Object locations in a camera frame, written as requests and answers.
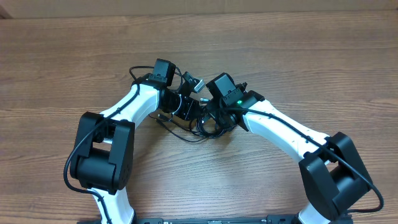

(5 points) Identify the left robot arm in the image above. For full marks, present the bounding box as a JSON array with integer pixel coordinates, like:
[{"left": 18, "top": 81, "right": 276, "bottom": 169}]
[{"left": 63, "top": 58, "right": 205, "bottom": 223}]

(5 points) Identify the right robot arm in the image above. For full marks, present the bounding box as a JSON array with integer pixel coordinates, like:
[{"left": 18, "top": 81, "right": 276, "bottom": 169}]
[{"left": 206, "top": 73, "right": 372, "bottom": 223}]

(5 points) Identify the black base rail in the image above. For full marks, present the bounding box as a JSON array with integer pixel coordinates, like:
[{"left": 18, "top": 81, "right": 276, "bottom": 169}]
[{"left": 134, "top": 215, "right": 301, "bottom": 224}]

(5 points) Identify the black usb cable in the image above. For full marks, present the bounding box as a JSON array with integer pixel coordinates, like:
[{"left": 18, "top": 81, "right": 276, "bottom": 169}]
[{"left": 149, "top": 97, "right": 228, "bottom": 143}]

